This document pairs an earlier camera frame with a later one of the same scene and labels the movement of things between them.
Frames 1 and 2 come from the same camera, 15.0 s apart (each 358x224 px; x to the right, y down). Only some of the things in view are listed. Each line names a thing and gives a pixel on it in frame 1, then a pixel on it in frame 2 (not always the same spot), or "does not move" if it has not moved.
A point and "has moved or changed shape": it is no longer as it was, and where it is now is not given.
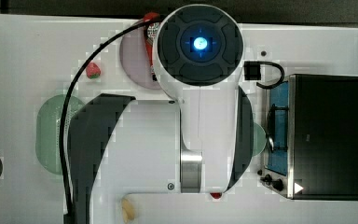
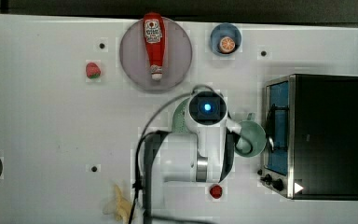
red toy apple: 216,195 does not move
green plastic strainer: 48,131 has moved or changed shape
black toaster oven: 314,138 does not move
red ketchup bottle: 151,34 does not move
